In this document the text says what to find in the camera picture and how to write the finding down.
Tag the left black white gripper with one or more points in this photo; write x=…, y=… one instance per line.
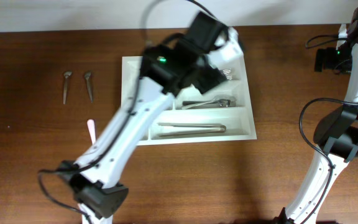
x=209, y=83

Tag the white plastic cutlery tray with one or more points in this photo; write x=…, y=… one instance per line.
x=239, y=119

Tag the dark metal knife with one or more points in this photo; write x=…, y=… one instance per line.
x=193, y=125
x=200, y=131

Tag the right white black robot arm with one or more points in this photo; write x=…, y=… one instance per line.
x=335, y=139

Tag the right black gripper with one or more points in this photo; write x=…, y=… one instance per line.
x=327, y=61

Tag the pink handled utensil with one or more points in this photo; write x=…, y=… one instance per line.
x=92, y=130

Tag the small metal teaspoon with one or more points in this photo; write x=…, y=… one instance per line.
x=66, y=76
x=87, y=77

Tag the large metal spoon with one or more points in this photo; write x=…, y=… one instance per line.
x=230, y=98
x=218, y=103

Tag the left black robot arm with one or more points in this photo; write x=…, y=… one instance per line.
x=179, y=61

